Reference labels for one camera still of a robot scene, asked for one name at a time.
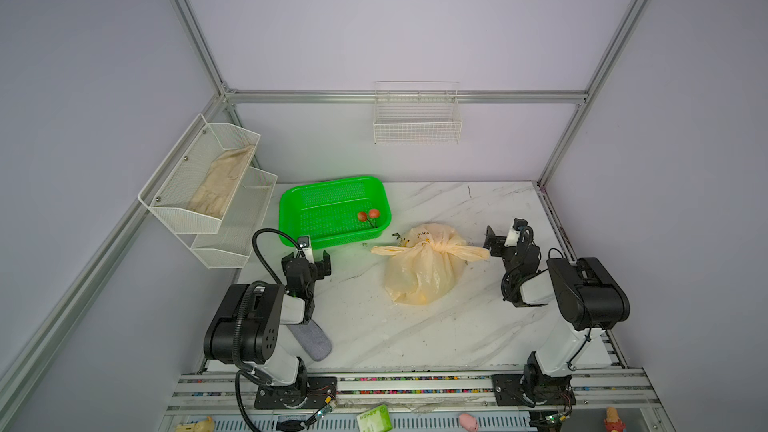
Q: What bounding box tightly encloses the green plastic basket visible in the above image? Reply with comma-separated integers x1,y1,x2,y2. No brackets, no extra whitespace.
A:
278,176,392,249

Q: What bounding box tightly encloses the cream banana print plastic bag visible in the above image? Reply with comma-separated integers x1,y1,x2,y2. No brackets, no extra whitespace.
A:
371,223,490,306

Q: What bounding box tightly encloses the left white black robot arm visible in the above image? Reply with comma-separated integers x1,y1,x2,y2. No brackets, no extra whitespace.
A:
203,252,332,387

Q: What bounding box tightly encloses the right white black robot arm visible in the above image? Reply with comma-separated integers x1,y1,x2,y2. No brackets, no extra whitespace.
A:
483,218,630,407

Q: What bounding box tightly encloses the grey oval sponge pad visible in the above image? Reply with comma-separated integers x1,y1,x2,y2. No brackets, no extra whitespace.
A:
288,320,333,362

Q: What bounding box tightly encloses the beige cloth in shelf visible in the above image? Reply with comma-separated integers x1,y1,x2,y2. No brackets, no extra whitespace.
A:
187,145,255,219

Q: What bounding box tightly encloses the green small box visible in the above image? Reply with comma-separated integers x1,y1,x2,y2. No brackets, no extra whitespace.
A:
356,404,393,432

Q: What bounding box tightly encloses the pink small toy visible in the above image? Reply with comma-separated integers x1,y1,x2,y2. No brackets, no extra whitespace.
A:
458,413,479,432

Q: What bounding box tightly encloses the beige toy at front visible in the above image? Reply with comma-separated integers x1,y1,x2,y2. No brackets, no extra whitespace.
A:
175,416,215,432

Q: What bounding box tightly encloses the red yellow figurine toy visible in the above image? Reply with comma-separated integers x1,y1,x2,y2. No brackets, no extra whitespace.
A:
604,407,626,432

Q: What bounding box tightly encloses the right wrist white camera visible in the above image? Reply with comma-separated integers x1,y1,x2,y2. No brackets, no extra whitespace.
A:
504,227,520,247

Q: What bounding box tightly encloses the wrist white camera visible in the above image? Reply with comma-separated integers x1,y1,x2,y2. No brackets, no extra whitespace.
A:
297,236,315,263
504,227,520,247

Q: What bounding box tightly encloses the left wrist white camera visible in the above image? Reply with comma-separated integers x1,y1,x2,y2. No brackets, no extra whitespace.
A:
297,236,315,263

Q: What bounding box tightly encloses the lower white mesh wall shelf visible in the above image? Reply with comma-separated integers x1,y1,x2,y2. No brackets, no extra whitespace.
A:
188,167,278,269

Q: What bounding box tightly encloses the white mesh wall shelf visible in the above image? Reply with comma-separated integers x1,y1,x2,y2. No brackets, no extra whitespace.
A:
138,115,260,235
188,167,278,269

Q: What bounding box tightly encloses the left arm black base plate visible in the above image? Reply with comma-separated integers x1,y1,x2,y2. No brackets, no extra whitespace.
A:
253,376,338,410

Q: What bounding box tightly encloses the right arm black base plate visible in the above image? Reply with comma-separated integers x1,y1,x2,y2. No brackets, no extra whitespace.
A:
491,374,575,408

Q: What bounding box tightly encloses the upper white mesh wall shelf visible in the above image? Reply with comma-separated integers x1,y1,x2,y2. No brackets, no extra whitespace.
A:
138,115,260,235

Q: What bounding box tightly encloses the aluminium front rail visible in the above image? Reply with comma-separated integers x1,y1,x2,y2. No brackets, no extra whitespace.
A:
157,367,677,431

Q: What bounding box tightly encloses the white wire wall basket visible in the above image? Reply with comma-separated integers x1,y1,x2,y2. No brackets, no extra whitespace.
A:
373,81,463,145

